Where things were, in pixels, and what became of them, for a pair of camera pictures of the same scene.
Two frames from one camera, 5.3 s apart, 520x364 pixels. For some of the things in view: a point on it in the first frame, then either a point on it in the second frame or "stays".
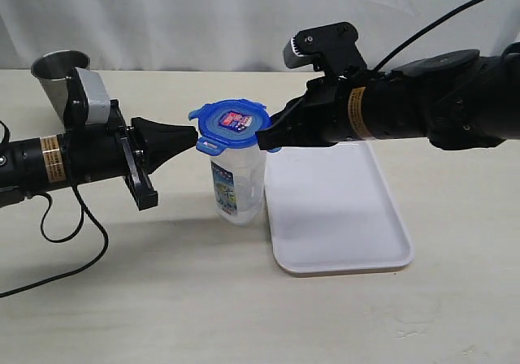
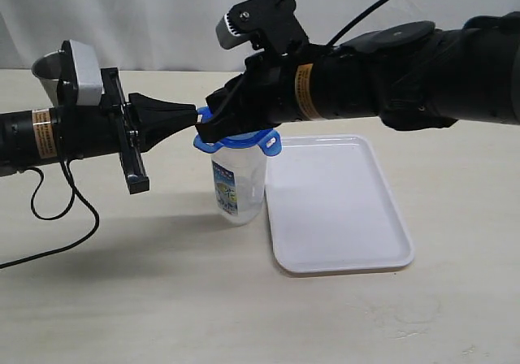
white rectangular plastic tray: [331, 210] stays
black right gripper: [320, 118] → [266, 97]
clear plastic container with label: [238, 177] stays
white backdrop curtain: [238, 21] stays
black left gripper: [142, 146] → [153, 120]
